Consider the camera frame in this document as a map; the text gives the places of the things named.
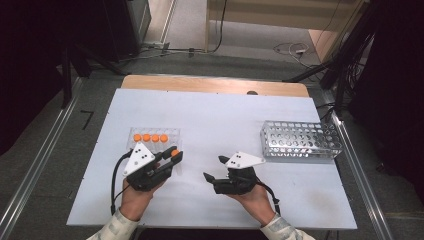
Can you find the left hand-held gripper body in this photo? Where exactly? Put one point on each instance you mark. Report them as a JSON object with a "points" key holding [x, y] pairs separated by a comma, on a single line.
{"points": [[138, 158]]}

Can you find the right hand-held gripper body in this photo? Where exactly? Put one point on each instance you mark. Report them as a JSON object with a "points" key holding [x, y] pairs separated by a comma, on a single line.
{"points": [[243, 160]]}

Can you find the clear plastic tube rack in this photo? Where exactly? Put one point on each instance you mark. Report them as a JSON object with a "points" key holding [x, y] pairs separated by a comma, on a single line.
{"points": [[153, 133]]}

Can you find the perforated metal tube rack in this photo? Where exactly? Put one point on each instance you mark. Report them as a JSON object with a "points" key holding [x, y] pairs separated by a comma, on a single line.
{"points": [[301, 140]]}

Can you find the person's left hand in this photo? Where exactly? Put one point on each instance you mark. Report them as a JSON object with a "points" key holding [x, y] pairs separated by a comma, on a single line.
{"points": [[135, 203]]}

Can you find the person's right hand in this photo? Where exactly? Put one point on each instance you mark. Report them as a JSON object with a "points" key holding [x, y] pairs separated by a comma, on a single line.
{"points": [[256, 203]]}

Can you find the white board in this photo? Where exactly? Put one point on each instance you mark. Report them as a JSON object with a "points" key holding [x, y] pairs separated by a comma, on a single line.
{"points": [[213, 113]]}

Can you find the person's dark clothing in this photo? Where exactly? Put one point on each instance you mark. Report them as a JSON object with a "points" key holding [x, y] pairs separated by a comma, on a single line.
{"points": [[200, 235]]}

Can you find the dark table grommet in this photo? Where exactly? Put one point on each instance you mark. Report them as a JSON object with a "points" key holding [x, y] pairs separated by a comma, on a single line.
{"points": [[252, 92]]}

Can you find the wooden table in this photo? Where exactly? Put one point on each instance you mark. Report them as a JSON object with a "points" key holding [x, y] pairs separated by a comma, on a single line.
{"points": [[200, 85]]}

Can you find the black metal stand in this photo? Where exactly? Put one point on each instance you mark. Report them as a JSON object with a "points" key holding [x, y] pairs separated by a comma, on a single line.
{"points": [[66, 80], [346, 50]]}

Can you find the dark grey cabinet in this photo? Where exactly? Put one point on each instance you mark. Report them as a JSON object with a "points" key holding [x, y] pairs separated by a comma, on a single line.
{"points": [[128, 26]]}

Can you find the dark curtain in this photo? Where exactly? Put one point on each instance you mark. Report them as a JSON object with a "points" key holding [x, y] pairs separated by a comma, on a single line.
{"points": [[30, 66], [396, 83]]}

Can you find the light wooden furniture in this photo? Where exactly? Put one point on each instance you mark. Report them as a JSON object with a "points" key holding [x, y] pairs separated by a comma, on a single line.
{"points": [[283, 15]]}

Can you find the aluminium floor rail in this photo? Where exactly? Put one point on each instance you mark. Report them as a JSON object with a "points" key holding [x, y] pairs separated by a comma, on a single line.
{"points": [[370, 200], [43, 156]]}

